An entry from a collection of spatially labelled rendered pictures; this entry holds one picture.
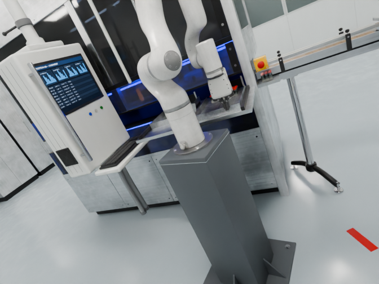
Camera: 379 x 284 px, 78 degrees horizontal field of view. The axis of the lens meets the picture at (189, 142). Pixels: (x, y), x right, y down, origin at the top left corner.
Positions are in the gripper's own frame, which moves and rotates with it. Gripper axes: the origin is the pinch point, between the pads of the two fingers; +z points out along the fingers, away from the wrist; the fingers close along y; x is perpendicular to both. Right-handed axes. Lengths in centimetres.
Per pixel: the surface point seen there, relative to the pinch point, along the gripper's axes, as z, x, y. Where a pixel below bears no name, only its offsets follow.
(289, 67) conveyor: 3, -50, -33
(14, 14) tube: -84, -6, 97
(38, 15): -90, -39, 114
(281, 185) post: 82, -39, -9
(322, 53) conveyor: 1, -50, -51
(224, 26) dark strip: -34, -39, -4
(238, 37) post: -25.8, -39.1, -10.0
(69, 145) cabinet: -9, 16, 91
